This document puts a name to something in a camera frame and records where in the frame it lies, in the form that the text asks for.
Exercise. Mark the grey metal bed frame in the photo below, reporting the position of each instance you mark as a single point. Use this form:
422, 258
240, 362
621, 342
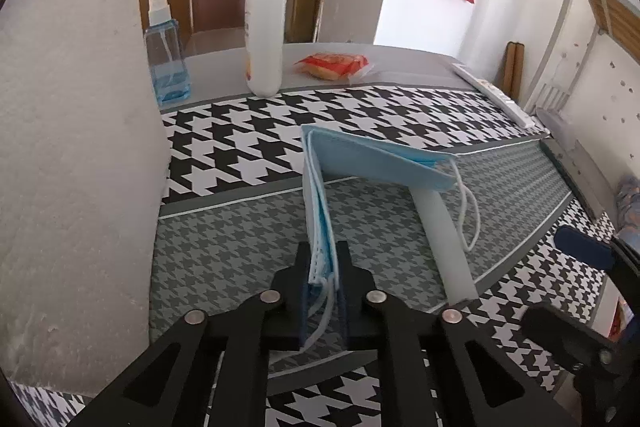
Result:
595, 32

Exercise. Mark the white plastic tube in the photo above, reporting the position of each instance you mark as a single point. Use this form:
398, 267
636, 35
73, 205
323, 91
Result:
447, 247

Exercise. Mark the stack of blue face masks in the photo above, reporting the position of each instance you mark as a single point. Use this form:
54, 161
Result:
370, 159

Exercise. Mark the blue spray bottle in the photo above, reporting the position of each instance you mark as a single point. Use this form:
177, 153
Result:
167, 62

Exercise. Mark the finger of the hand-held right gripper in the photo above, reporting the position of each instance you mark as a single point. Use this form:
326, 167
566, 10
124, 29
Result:
560, 327
585, 247

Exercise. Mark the white foam box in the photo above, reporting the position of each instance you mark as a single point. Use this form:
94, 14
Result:
70, 167

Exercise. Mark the white pump bottle red cap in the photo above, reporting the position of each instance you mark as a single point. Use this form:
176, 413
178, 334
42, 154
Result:
265, 17

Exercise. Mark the red snack packet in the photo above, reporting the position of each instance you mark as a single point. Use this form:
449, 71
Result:
332, 66

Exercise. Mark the white power strip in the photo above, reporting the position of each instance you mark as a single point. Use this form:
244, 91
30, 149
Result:
495, 94

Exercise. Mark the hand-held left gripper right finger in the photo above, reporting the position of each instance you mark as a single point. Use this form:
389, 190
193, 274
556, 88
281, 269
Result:
342, 312

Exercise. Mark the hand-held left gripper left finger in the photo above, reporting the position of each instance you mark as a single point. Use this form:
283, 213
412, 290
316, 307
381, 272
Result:
304, 307

